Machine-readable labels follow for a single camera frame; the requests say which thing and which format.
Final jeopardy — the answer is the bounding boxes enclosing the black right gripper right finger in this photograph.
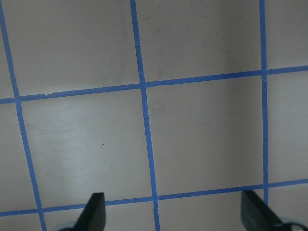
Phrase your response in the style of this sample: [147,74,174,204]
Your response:
[240,190,283,231]

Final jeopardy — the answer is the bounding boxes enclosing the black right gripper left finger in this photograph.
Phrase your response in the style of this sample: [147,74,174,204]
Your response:
[73,192,106,231]

